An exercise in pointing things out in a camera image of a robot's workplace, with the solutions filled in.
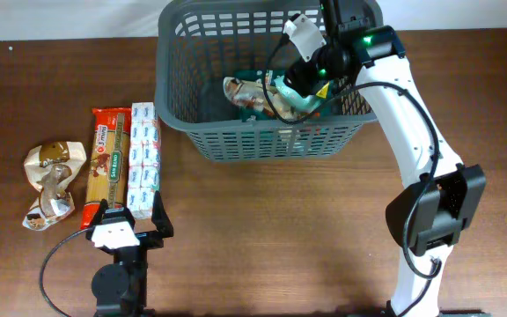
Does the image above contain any beige brown snack bag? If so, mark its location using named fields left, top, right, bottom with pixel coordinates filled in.
left=22, top=141, right=87, bottom=232
left=223, top=77, right=308, bottom=121

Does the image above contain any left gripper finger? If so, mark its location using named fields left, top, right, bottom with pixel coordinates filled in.
left=90, top=199, right=108, bottom=227
left=151, top=191, right=174, bottom=238

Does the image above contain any Kleenex tissue multipack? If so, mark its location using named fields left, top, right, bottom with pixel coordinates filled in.
left=127, top=102, right=161, bottom=219

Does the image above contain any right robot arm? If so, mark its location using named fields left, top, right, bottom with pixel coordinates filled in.
left=281, top=20, right=486, bottom=316

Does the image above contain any green Nescafe coffee bag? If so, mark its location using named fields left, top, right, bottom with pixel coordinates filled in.
left=233, top=70, right=333, bottom=121

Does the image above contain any grey plastic basket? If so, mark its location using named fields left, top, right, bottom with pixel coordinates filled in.
left=155, top=0, right=376, bottom=162

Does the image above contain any San Remo spaghetti packet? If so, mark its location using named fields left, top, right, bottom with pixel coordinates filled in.
left=81, top=107, right=131, bottom=229

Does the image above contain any small teal wipes packet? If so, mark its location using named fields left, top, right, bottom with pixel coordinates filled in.
left=275, top=76, right=325, bottom=118

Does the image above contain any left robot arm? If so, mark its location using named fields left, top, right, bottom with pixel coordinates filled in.
left=86, top=192, right=174, bottom=317

